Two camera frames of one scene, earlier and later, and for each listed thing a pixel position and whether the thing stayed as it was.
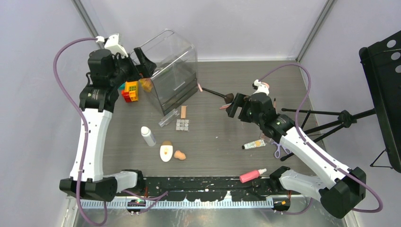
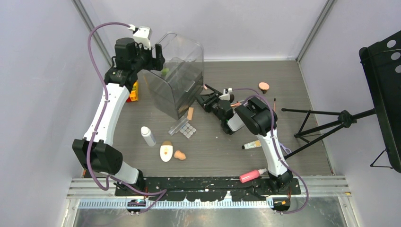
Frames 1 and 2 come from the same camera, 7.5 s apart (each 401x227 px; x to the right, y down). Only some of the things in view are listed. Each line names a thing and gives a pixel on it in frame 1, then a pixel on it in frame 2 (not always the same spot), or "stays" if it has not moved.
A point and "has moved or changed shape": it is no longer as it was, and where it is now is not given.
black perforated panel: (381, 62) stays
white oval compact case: (166, 151) stays
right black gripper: (242, 100) -> (206, 100)
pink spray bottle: (251, 175) stays
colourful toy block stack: (130, 91) stays
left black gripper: (144, 69) -> (155, 64)
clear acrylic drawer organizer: (175, 78) has moved or changed shape
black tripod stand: (345, 119) stays
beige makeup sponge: (179, 155) stays
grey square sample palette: (182, 125) -> (187, 130)
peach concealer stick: (183, 111) -> (190, 113)
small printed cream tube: (259, 143) stays
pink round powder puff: (266, 84) stays
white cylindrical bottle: (148, 135) stays
